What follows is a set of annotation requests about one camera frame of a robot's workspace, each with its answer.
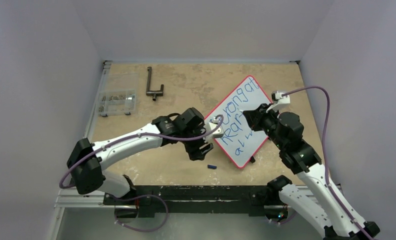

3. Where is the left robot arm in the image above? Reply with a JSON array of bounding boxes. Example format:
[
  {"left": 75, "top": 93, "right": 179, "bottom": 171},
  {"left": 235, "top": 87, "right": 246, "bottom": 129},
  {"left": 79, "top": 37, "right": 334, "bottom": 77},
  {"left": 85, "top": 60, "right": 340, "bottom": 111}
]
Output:
[{"left": 59, "top": 107, "right": 224, "bottom": 198}]

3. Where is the dark metal bracket tool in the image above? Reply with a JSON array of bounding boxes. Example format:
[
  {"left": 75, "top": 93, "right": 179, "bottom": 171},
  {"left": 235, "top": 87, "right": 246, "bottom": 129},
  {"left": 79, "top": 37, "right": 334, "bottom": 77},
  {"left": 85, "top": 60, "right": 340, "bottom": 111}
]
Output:
[{"left": 145, "top": 66, "right": 165, "bottom": 102}]

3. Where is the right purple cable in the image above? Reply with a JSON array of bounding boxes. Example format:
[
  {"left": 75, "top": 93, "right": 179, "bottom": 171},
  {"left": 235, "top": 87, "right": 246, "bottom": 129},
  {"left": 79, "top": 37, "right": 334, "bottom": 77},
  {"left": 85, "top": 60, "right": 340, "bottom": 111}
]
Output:
[{"left": 280, "top": 86, "right": 374, "bottom": 240}]

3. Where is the blue marker cap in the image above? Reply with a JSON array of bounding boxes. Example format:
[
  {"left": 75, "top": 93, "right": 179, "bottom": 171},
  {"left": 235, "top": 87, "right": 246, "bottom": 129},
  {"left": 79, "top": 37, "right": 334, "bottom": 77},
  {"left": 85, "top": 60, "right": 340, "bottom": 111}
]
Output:
[{"left": 207, "top": 164, "right": 217, "bottom": 170}]

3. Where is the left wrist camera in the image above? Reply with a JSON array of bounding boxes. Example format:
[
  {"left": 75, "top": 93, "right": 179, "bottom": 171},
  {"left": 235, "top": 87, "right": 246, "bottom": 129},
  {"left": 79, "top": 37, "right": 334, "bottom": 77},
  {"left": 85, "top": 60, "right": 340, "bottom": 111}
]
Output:
[{"left": 204, "top": 119, "right": 225, "bottom": 142}]

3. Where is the clear plastic screw box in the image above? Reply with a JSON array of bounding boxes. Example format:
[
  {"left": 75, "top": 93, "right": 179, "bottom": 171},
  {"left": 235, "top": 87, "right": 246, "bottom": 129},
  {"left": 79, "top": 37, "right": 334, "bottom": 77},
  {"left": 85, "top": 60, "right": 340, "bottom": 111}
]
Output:
[{"left": 95, "top": 73, "right": 139, "bottom": 117}]

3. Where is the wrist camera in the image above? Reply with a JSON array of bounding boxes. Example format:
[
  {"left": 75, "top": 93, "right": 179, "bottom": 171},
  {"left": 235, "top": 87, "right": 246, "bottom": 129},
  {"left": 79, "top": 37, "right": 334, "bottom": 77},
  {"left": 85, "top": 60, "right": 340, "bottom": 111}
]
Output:
[
  {"left": 204, "top": 119, "right": 225, "bottom": 142},
  {"left": 265, "top": 90, "right": 291, "bottom": 113}
]

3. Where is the pink framed whiteboard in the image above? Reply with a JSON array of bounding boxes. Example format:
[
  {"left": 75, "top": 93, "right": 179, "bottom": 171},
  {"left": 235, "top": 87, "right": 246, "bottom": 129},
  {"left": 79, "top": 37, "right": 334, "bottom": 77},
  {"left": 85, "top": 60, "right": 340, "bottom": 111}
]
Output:
[{"left": 205, "top": 75, "right": 271, "bottom": 169}]

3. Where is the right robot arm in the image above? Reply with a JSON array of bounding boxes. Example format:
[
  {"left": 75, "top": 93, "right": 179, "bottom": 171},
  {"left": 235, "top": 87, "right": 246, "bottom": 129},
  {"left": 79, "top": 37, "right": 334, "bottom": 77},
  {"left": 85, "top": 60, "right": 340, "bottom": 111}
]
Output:
[{"left": 242, "top": 103, "right": 381, "bottom": 240}]

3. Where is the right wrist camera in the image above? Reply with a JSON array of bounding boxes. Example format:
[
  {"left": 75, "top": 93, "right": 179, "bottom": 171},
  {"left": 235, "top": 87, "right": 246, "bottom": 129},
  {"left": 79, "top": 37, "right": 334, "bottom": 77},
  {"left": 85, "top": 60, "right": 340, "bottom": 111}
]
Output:
[{"left": 265, "top": 90, "right": 291, "bottom": 113}]

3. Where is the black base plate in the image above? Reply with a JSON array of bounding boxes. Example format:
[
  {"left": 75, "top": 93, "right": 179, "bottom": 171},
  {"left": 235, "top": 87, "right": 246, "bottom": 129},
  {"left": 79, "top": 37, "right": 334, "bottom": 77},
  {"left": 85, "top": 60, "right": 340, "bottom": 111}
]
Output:
[{"left": 103, "top": 185, "right": 289, "bottom": 221}]

